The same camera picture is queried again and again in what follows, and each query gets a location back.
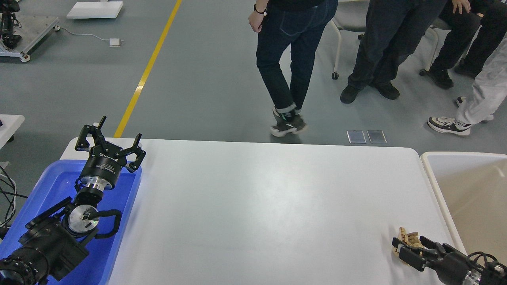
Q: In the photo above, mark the white floor power box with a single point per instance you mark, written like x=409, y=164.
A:
x=114, y=42

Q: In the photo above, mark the person in white trousers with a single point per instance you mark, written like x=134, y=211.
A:
x=488, y=93

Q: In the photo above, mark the tan paper ball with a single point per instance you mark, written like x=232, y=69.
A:
x=411, y=239

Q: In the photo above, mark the beige plastic bin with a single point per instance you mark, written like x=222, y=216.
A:
x=471, y=189

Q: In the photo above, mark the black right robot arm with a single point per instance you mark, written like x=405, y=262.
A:
x=494, y=270

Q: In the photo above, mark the black robot on platform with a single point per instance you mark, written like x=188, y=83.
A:
x=8, y=21

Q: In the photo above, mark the metal wheeled platform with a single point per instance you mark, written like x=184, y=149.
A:
x=33, y=29

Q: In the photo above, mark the grey office chair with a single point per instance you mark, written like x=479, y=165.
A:
x=351, y=16

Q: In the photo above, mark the white flat board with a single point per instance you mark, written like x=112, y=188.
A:
x=95, y=10

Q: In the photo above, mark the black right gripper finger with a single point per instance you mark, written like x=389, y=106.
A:
x=431, y=248
x=413, y=257

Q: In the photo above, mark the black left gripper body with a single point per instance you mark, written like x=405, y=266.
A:
x=103, y=166

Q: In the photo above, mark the person in black trousers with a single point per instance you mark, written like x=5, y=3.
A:
x=394, y=29

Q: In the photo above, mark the right metal floor plate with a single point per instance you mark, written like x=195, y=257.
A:
x=377, y=137

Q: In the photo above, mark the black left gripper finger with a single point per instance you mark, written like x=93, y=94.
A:
x=82, y=143
x=139, y=155

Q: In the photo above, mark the seated person in black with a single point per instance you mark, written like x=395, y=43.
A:
x=476, y=29

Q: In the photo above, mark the white side table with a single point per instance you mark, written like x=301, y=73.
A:
x=10, y=123

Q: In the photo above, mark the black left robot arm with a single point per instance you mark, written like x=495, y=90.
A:
x=56, y=239

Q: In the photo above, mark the person in blue jeans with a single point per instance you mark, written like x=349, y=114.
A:
x=288, y=34

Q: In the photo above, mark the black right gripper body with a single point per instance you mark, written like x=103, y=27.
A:
x=456, y=268

